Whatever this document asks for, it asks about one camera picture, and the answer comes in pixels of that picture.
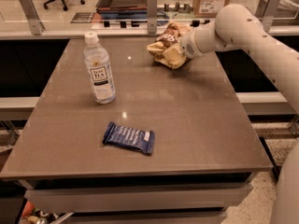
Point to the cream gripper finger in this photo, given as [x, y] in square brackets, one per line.
[174, 56]

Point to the brown chip bag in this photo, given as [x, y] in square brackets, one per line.
[166, 48]

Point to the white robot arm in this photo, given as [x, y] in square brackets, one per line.
[236, 28]

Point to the clear tea water bottle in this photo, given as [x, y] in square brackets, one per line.
[98, 65]

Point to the blue snack bar wrapper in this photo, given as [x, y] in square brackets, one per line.
[129, 138]

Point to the grey table drawer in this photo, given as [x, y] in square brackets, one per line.
[139, 198]

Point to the black floor bar with wheel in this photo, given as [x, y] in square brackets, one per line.
[276, 168]

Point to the middle metal glass bracket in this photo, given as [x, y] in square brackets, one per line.
[152, 16]

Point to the metal glass bracket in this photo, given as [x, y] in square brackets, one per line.
[266, 12]
[152, 16]
[35, 24]

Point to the right metal glass bracket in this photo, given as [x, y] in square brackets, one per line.
[266, 12]

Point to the left metal glass bracket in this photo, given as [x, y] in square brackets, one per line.
[35, 24]

